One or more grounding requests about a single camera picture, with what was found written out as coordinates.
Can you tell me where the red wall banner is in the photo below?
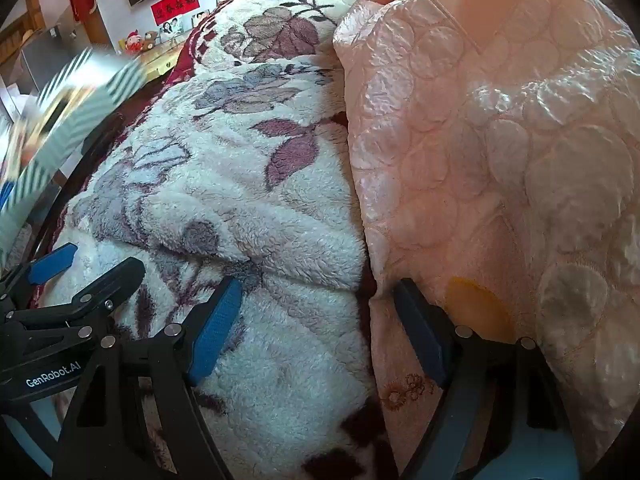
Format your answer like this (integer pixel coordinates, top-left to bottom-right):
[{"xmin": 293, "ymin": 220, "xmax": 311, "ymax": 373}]
[{"xmin": 151, "ymin": 0, "xmax": 197, "ymax": 25}]

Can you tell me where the pink quilt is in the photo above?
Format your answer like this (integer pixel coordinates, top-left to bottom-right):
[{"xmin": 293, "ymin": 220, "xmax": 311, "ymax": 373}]
[{"xmin": 332, "ymin": 0, "xmax": 640, "ymax": 480}]

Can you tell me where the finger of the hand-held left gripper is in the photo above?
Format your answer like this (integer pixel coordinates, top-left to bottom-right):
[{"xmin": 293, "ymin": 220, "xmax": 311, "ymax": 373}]
[
  {"xmin": 0, "ymin": 257, "xmax": 147, "ymax": 366},
  {"xmin": 0, "ymin": 242, "xmax": 79, "ymax": 311}
]

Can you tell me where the floral fleece blanket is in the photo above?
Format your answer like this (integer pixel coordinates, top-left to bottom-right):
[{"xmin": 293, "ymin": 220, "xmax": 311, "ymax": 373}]
[{"xmin": 30, "ymin": 0, "xmax": 391, "ymax": 480}]

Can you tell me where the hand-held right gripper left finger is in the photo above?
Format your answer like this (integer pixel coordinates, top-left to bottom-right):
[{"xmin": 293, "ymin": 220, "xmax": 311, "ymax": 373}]
[{"xmin": 52, "ymin": 276, "xmax": 244, "ymax": 480}]

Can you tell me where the marble top wooden table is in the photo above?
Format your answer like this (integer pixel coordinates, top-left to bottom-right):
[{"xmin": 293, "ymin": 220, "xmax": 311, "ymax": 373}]
[{"xmin": 117, "ymin": 40, "xmax": 191, "ymax": 78}]

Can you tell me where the striped cardboard box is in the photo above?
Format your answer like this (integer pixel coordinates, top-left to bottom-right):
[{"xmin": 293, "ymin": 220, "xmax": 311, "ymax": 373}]
[{"xmin": 0, "ymin": 50, "xmax": 146, "ymax": 261}]

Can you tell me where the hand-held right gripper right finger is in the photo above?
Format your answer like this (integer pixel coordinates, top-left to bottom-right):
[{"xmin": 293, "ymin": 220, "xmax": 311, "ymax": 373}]
[{"xmin": 393, "ymin": 278, "xmax": 581, "ymax": 480}]

